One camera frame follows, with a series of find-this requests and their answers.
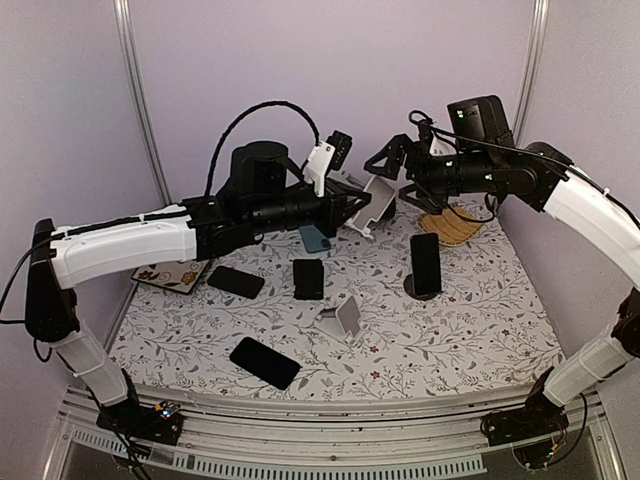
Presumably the blue smartphone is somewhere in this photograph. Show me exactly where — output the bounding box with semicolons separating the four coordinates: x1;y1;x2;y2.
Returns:
410;233;442;295

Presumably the black smartphone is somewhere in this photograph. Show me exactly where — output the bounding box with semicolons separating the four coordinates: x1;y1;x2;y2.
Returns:
207;266;265;299
230;337;301;390

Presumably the perforated cable tray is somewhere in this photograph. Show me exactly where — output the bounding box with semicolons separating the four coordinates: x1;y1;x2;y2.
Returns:
64;427;489;479

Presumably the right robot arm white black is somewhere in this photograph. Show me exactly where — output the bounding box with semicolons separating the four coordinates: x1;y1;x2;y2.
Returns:
364;95;639;436

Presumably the round wooden base phone stand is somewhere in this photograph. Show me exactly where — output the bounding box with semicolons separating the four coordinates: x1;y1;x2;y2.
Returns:
403;275;440;301

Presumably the white folding phone stand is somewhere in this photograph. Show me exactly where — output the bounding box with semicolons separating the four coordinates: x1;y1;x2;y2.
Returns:
345;175;396;240

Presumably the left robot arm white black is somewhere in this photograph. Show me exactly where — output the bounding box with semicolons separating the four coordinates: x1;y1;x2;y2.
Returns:
17;131;371;434

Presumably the teal smartphone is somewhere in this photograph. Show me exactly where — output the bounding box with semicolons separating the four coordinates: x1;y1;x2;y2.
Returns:
298;225;331;254

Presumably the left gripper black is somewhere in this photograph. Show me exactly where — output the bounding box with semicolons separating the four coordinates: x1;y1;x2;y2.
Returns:
248;177;372;238

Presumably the floral table mat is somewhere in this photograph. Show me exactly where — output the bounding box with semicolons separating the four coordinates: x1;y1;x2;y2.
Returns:
110;204;563;401

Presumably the black smartphone front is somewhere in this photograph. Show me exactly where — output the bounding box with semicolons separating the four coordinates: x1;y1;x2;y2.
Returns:
230;337;301;390

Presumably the woven bamboo tray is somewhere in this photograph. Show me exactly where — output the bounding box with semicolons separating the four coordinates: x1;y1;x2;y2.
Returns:
418;206;482;247

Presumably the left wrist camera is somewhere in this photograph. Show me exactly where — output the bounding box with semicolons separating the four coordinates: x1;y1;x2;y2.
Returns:
302;130;353;198

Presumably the black cylinder speaker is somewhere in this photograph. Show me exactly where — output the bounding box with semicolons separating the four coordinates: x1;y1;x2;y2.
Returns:
381;200;397;221

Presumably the front aluminium rail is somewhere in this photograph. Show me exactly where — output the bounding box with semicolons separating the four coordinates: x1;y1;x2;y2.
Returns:
54;384;609;459

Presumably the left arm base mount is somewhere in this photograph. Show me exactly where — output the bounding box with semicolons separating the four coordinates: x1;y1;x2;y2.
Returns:
96;398;184;446

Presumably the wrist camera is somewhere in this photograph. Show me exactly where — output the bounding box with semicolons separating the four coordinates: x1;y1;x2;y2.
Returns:
430;131;455;156
302;130;353;198

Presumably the grey white phone stand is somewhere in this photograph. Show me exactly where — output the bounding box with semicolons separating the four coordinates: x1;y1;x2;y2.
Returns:
314;296;367;346

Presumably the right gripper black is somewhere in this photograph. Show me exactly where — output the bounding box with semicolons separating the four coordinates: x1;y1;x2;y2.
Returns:
364;133;497;215

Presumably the aluminium corner post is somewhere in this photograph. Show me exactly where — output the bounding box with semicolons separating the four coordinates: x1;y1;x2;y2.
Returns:
513;0;550;145
113;0;173;205

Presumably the left aluminium corner post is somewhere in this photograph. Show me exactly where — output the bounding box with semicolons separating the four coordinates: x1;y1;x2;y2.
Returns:
113;0;173;205

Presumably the right aluminium corner post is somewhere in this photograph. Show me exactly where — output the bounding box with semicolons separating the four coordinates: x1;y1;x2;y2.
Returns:
513;0;550;145

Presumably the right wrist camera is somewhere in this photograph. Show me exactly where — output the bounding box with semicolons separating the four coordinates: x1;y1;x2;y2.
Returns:
430;131;455;156

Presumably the black folding phone stand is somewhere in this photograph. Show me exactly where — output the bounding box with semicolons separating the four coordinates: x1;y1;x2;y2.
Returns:
293;259;324;300

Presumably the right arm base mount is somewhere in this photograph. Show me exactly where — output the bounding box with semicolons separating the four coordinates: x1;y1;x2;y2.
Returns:
480;395;569;446

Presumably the floral square coaster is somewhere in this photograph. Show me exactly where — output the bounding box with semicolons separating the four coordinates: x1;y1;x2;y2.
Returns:
131;260;211;295

